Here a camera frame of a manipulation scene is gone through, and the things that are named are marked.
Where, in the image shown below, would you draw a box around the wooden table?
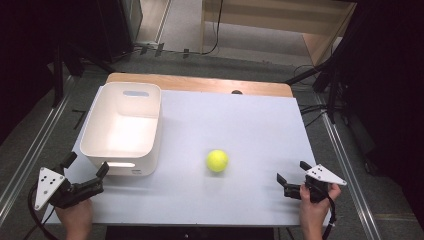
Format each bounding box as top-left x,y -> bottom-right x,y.
105,72 -> 295,99

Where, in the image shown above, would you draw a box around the light wooden shelf unit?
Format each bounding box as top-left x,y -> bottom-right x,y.
199,0 -> 358,67

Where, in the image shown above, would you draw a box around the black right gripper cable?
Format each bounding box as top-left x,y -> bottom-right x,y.
320,194 -> 338,240

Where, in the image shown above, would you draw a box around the white table board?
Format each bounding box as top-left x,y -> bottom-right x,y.
42,85 -> 333,228

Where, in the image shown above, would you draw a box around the black metal stand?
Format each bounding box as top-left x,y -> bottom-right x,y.
50,42 -> 67,108

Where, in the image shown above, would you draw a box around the black floor cables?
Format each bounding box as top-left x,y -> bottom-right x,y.
292,64 -> 334,129

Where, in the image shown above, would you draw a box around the black tripod stand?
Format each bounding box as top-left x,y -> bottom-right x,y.
284,31 -> 348,125

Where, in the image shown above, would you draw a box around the black hanging cable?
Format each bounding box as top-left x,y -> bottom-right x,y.
199,0 -> 225,57

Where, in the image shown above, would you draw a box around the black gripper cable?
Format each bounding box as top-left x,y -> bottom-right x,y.
22,182 -> 61,240
320,194 -> 338,240

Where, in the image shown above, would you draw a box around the person's left hand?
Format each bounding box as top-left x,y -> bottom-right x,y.
54,197 -> 95,240

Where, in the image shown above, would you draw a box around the white plastic storage bin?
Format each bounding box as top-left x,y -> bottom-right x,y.
79,81 -> 163,177

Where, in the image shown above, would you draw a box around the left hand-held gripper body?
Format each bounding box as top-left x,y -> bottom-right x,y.
34,166 -> 105,211

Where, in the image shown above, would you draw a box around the person's right hand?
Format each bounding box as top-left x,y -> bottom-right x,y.
298,182 -> 343,224

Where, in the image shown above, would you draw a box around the yellow tennis ball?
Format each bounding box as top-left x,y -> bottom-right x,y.
205,148 -> 230,174

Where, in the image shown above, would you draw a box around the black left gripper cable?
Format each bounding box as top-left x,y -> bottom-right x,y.
22,182 -> 61,240

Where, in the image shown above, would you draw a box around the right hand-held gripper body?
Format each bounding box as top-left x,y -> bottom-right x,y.
283,163 -> 348,204

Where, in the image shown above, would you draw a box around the metal floor rail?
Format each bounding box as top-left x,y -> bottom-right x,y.
0,75 -> 77,218
314,94 -> 383,240

